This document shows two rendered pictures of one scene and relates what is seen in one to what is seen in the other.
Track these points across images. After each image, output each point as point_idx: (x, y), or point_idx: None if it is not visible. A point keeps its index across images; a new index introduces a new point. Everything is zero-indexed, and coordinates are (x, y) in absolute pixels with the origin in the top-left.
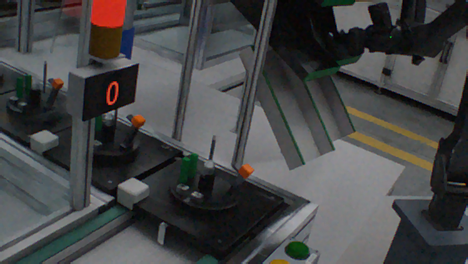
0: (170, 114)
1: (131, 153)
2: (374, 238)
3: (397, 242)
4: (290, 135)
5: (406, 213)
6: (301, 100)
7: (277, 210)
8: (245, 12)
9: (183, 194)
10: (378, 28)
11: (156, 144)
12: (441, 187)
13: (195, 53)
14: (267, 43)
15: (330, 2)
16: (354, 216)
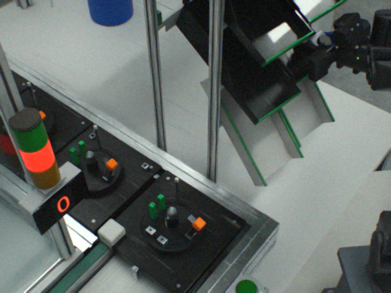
0: (168, 80)
1: (113, 183)
2: (345, 235)
3: (342, 285)
4: (251, 161)
5: (347, 269)
6: None
7: (238, 232)
8: (198, 49)
9: (151, 236)
10: (344, 48)
11: (139, 161)
12: (374, 265)
13: (160, 80)
14: (220, 87)
15: (273, 59)
16: (330, 206)
